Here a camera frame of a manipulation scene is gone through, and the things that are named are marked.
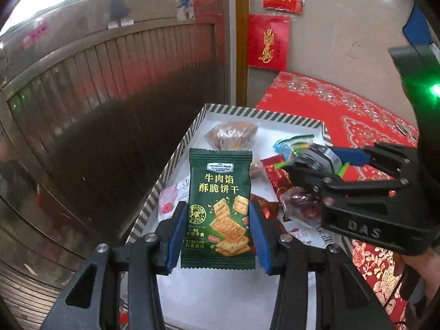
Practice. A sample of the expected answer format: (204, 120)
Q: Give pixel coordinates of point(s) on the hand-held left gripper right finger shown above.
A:
(259, 237)

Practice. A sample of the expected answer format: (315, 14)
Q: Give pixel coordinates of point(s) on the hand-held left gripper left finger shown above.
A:
(175, 237)

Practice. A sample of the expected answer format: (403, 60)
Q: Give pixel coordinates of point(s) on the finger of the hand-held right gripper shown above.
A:
(350, 156)
(343, 185)

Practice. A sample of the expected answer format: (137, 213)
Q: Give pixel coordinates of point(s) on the dark red jujube packet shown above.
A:
(270, 213)

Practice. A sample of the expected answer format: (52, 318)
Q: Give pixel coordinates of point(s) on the black green snack packet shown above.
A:
(319, 154)

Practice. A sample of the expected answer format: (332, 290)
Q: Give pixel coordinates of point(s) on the white strawberry snack packet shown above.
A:
(170, 197)
(302, 235)

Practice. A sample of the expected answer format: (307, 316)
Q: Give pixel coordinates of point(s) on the clear bag of dates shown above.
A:
(299, 202)

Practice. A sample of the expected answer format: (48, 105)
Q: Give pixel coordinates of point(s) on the green white cookie packet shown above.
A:
(300, 144)

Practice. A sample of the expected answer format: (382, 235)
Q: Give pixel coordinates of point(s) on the red gold snack packet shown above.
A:
(275, 175)

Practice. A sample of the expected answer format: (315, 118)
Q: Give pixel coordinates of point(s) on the dark green biscuit packet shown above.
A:
(216, 185)

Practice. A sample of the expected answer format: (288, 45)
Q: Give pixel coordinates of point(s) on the small clear bag of nuts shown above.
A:
(257, 171)

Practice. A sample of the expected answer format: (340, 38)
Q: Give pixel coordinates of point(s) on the striped gift box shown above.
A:
(220, 299)

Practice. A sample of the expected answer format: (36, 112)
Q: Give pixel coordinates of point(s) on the large clear bag of nuts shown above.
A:
(232, 134)

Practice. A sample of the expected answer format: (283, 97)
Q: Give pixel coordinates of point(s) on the person's right hand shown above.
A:
(426, 264)

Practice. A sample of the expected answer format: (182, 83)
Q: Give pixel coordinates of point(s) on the dark round object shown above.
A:
(404, 129)

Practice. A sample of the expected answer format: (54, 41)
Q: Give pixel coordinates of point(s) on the ribbed metal door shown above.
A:
(86, 127)

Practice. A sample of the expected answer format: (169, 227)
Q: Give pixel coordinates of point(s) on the red couplet strip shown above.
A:
(220, 17)

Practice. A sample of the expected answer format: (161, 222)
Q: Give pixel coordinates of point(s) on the blue white window picture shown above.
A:
(184, 6)

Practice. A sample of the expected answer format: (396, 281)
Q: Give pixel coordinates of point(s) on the pink window sticker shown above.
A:
(34, 34)

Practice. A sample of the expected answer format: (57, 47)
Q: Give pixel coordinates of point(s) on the blue cloth on wall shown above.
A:
(417, 24)

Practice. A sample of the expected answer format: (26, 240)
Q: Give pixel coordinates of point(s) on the wooden door frame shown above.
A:
(242, 41)

